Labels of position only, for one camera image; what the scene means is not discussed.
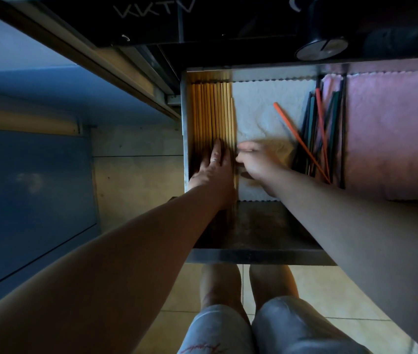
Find person's right hand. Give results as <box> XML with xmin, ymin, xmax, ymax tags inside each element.
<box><xmin>235</xmin><ymin>141</ymin><xmax>291</xmax><ymax>198</ymax></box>

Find person's left hand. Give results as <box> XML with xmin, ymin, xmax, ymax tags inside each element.
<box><xmin>188</xmin><ymin>139</ymin><xmax>238</xmax><ymax>209</ymax></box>

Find row of wooden chopsticks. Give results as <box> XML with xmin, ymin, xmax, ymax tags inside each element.
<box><xmin>188</xmin><ymin>82</ymin><xmax>236</xmax><ymax>189</ymax></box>

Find person's right forearm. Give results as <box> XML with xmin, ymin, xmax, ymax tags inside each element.
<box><xmin>267</xmin><ymin>169</ymin><xmax>418</xmax><ymax>354</ymax></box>

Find person's left forearm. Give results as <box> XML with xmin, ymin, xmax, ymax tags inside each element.
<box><xmin>0</xmin><ymin>186</ymin><xmax>238</xmax><ymax>354</ymax></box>

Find white towel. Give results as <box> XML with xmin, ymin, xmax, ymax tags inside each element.
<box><xmin>232</xmin><ymin>79</ymin><xmax>319</xmax><ymax>202</ymax></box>

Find long orange chopstick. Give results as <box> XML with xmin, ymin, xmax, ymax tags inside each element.
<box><xmin>273</xmin><ymin>102</ymin><xmax>331</xmax><ymax>185</ymax></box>
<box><xmin>315</xmin><ymin>88</ymin><xmax>330</xmax><ymax>174</ymax></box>

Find bundle of dark chopsticks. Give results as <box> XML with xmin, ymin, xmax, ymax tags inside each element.
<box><xmin>292</xmin><ymin>78</ymin><xmax>347</xmax><ymax>190</ymax></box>

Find steel drawer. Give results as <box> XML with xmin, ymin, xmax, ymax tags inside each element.
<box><xmin>179</xmin><ymin>57</ymin><xmax>418</xmax><ymax>266</ymax></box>

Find round black knob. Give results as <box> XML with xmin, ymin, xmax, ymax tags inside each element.
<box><xmin>294</xmin><ymin>33</ymin><xmax>350</xmax><ymax>61</ymax></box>

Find black cooktop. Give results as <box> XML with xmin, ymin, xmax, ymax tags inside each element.
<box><xmin>39</xmin><ymin>0</ymin><xmax>418</xmax><ymax>67</ymax></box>

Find person's left leg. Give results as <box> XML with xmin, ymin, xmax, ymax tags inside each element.
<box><xmin>199</xmin><ymin>264</ymin><xmax>251</xmax><ymax>325</ymax></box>

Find person's leg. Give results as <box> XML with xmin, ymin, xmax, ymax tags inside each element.
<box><xmin>199</xmin><ymin>264</ymin><xmax>251</xmax><ymax>325</ymax></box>
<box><xmin>249</xmin><ymin>265</ymin><xmax>300</xmax><ymax>311</ymax></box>

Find person's right leg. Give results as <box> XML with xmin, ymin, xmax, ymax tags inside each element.
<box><xmin>249</xmin><ymin>265</ymin><xmax>300</xmax><ymax>311</ymax></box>

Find pink cloth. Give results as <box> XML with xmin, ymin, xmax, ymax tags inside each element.
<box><xmin>321</xmin><ymin>71</ymin><xmax>418</xmax><ymax>202</ymax></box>

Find light grey shorts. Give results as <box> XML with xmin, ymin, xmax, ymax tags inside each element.
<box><xmin>177</xmin><ymin>295</ymin><xmax>375</xmax><ymax>354</ymax></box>

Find blue cabinet door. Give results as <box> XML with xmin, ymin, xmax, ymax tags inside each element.
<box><xmin>0</xmin><ymin>126</ymin><xmax>102</xmax><ymax>318</ymax></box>

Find blue drawer front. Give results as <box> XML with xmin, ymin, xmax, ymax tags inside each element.
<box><xmin>0</xmin><ymin>16</ymin><xmax>178</xmax><ymax>126</ymax></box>

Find metal drawer rail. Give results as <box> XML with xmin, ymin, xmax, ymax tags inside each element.
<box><xmin>0</xmin><ymin>0</ymin><xmax>182</xmax><ymax>121</ymax></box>

